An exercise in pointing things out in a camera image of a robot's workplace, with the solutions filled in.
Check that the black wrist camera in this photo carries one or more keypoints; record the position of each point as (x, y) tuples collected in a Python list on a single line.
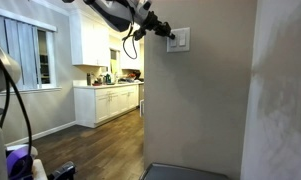
[(140, 34)]

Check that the white framed window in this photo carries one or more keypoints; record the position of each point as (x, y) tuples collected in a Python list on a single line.
[(43, 56)]

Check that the white gray robot arm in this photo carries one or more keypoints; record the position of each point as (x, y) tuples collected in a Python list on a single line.
[(116, 11)]

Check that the white kitchen cabinets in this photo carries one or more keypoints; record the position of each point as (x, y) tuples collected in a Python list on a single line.
[(90, 40), (105, 103)]

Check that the white lower kitchen cabinets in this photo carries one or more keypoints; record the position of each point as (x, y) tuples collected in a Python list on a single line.
[(105, 103)]

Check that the purple round object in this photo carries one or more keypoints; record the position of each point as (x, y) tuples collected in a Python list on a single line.
[(18, 162)]

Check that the green bottle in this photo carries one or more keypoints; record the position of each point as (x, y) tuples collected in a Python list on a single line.
[(108, 78)]

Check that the dark tall bottle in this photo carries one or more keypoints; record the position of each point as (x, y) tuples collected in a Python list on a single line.
[(88, 79)]

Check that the gray curved stand housing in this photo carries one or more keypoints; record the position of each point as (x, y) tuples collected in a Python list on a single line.
[(1, 70)]

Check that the white vertical window blinds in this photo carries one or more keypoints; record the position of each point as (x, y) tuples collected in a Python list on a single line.
[(15, 53)]

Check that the black gray wheeled base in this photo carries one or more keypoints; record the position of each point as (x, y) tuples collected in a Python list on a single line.
[(62, 170)]

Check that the white upper kitchen cabinets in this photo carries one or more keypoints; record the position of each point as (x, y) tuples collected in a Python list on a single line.
[(90, 40)]

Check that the white double light switch plate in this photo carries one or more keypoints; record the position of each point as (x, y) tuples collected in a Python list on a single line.
[(178, 40)]

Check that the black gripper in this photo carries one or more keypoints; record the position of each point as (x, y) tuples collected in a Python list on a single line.
[(150, 22)]

